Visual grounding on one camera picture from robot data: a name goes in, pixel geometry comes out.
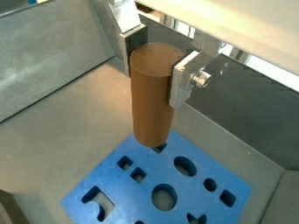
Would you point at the blue shape-sorting board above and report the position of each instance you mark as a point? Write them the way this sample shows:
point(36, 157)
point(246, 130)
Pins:
point(169, 185)

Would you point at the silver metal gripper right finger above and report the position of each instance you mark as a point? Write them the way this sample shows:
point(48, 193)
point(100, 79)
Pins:
point(186, 72)

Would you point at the brown round cylinder peg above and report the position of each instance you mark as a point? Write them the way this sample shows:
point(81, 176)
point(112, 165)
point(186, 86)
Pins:
point(150, 64)

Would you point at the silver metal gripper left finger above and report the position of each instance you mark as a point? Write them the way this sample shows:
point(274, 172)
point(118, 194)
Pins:
point(128, 25)

